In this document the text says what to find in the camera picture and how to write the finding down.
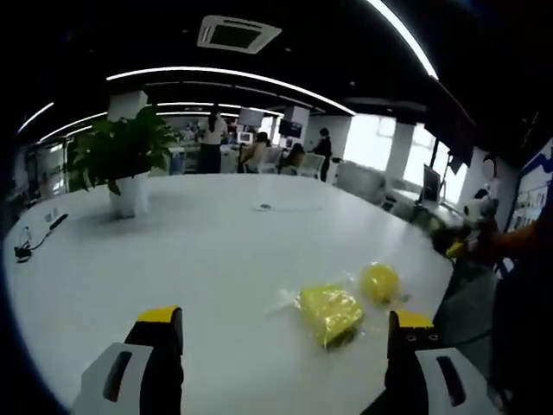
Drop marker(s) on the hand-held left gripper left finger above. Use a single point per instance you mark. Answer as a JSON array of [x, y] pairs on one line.
[[155, 372]]

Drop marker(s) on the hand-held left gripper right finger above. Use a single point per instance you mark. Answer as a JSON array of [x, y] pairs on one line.
[[404, 376]]

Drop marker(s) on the yellow round silicone block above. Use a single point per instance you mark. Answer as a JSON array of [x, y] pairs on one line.
[[379, 281]]

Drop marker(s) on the yellow rectangular silicone block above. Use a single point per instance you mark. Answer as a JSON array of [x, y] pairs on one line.
[[330, 309]]

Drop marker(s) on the panda plush toy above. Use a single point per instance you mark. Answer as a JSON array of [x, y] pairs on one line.
[[475, 212]]

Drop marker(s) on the black monitor on stand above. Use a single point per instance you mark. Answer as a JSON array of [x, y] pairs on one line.
[[430, 181]]

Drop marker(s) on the person's dark clothing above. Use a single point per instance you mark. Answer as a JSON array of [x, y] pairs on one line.
[[525, 328]]

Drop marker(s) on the flat black stick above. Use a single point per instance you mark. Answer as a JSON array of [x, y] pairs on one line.
[[58, 222]]

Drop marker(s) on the green plant in white pot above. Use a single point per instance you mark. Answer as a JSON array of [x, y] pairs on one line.
[[129, 194]]

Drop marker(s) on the small white object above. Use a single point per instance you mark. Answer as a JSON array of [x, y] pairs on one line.
[[51, 216]]

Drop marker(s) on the hanging black screen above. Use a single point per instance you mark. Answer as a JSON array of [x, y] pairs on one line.
[[290, 126], [250, 116]]

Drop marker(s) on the wide white ceiling light strip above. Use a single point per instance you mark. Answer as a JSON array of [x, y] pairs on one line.
[[410, 41]]

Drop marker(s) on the thin white ceiling light strip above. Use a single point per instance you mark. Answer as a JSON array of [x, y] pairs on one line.
[[73, 126]]

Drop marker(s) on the short white ceiling light strip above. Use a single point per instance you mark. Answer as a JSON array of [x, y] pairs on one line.
[[36, 116]]

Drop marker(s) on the long white ceiling light strip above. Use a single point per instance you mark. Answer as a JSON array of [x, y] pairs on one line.
[[216, 70]]

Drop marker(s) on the square ceiling air vent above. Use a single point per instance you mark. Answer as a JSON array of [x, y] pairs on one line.
[[207, 32]]

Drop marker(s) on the blue and white wall board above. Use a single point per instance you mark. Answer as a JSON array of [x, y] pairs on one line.
[[533, 190]]

